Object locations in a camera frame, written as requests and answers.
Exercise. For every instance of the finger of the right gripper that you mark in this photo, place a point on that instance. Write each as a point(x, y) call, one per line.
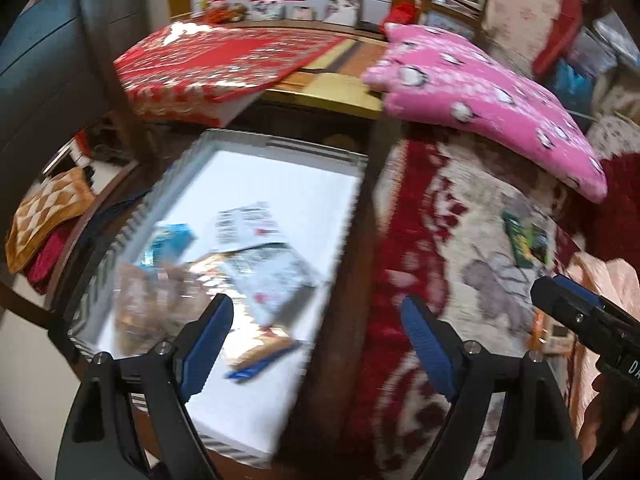
point(589, 316)

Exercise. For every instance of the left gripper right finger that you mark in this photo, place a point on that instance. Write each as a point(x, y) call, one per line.
point(535, 439)

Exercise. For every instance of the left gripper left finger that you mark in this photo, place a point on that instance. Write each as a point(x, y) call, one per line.
point(100, 439)

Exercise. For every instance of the clear bag of nuts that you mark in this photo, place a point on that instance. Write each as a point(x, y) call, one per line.
point(152, 304)

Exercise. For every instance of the yellow cracker packet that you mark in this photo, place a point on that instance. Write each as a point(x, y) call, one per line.
point(250, 355)

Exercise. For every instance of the white silver snack packet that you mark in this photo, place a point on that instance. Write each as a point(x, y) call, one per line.
point(272, 278)

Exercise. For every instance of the peach satin cloth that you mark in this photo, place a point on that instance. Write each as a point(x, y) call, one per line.
point(598, 404)

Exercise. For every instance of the green snack packet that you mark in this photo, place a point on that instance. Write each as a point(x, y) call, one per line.
point(528, 239)

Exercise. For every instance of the red floral blanket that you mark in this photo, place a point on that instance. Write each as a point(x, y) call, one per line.
point(439, 201)

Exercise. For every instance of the blue snack packet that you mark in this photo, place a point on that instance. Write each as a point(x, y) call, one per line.
point(166, 245)

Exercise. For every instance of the orange checkered cushion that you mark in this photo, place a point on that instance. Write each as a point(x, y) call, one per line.
point(56, 200)

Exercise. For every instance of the pink penguin pillow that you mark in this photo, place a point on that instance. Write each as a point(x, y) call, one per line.
point(430, 75)

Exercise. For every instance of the striped white tray box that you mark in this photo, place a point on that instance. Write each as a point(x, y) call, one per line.
point(239, 190)

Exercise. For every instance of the red embroidered cloth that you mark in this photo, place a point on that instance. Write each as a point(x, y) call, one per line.
point(206, 74)

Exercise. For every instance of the dark wooden chair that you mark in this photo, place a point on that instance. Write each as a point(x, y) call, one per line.
point(57, 77)

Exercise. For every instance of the plush toys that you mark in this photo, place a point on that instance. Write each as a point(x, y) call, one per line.
point(222, 11)

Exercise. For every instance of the wedding photo frame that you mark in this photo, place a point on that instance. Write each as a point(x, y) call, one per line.
point(343, 12)

